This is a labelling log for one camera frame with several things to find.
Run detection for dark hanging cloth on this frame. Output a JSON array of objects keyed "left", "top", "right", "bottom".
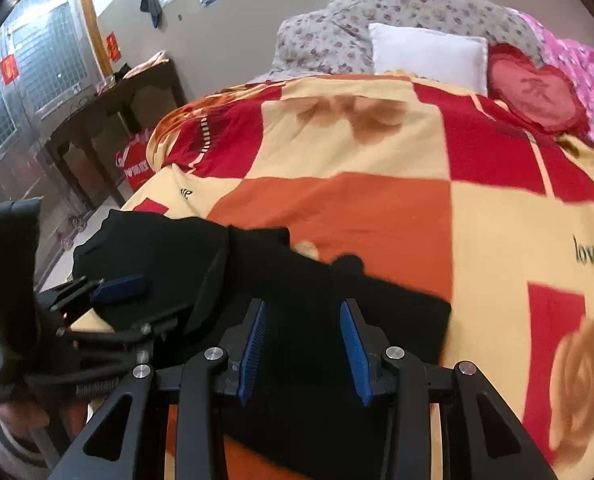
[{"left": 140, "top": 0, "right": 163, "bottom": 28}]

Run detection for person's left hand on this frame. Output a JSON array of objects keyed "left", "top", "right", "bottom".
[{"left": 0, "top": 402, "right": 88, "bottom": 443}]

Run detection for white pillow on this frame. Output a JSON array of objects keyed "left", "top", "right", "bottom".
[{"left": 368, "top": 22, "right": 489, "bottom": 96}]

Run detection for pink printed quilt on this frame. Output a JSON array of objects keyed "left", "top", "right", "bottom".
[{"left": 507, "top": 7, "right": 594, "bottom": 161}]

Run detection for metal grid door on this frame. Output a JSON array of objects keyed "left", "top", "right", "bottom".
[{"left": 0, "top": 0, "right": 102, "bottom": 176}]

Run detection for red orange yellow printed blanket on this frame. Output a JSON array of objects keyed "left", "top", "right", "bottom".
[{"left": 119, "top": 74, "right": 594, "bottom": 480}]

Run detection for wooden door frame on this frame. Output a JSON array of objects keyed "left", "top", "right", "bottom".
[{"left": 78, "top": 0, "right": 115, "bottom": 78}]

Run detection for striped sleeve forearm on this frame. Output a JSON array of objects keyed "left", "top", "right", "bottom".
[{"left": 0, "top": 410, "right": 48, "bottom": 468}]

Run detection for grey floral quilt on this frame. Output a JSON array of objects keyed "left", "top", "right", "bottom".
[{"left": 254, "top": 0, "right": 545, "bottom": 83}]

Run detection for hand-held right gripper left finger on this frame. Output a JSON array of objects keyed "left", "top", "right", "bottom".
[{"left": 47, "top": 298, "right": 269, "bottom": 480}]

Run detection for red shopping bag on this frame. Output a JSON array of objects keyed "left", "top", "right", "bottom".
[{"left": 115, "top": 127, "right": 159, "bottom": 192}]

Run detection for black pants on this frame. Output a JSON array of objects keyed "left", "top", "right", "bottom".
[{"left": 72, "top": 210, "right": 452, "bottom": 480}]

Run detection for red heart-shaped cushion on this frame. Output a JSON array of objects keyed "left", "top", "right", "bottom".
[{"left": 487, "top": 44, "right": 590, "bottom": 136}]

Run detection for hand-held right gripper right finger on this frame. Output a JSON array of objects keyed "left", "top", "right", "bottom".
[{"left": 339, "top": 298, "right": 558, "bottom": 480}]

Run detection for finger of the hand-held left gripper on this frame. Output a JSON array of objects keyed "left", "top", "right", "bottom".
[
  {"left": 37, "top": 274, "right": 151, "bottom": 311},
  {"left": 56, "top": 305, "right": 193, "bottom": 361}
]

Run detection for dark wooden table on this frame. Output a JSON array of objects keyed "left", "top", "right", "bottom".
[{"left": 44, "top": 57, "right": 188, "bottom": 211}]

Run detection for pink cloth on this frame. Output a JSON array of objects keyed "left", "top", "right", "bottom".
[{"left": 122, "top": 50, "right": 170, "bottom": 79}]

